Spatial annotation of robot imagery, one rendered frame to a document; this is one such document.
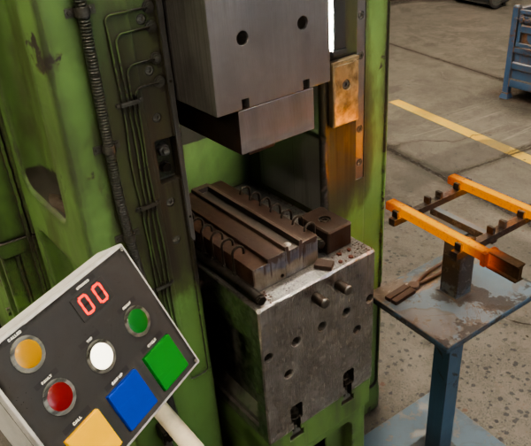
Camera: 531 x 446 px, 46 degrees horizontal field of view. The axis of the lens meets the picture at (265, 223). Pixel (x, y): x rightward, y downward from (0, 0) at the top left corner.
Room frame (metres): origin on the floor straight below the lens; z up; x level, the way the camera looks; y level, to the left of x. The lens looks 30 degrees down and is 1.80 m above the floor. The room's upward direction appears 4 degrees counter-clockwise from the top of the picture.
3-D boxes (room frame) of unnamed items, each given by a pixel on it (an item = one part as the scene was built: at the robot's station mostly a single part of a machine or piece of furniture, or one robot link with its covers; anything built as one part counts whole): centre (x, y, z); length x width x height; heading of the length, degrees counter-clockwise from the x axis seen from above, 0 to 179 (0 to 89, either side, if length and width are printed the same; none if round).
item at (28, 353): (0.74, 0.38, 1.16); 0.05 x 0.03 x 0.04; 126
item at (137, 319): (0.89, 0.24, 1.09); 0.05 x 0.03 x 0.04; 126
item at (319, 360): (1.45, 0.04, 0.69); 0.56 x 0.38 x 0.45; 36
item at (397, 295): (1.57, -0.57, 0.70); 0.60 x 0.04 x 0.01; 127
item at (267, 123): (1.41, 0.08, 1.32); 0.42 x 0.20 x 0.10; 36
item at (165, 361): (0.87, 0.20, 1.01); 0.07 x 0.05 x 0.07; 151
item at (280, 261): (1.41, 0.08, 0.96); 0.42 x 0.20 x 0.09; 36
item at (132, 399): (0.79, 0.25, 1.01); 0.07 x 0.05 x 0.07; 151
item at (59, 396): (0.72, 0.34, 1.09); 0.05 x 0.03 x 0.04; 126
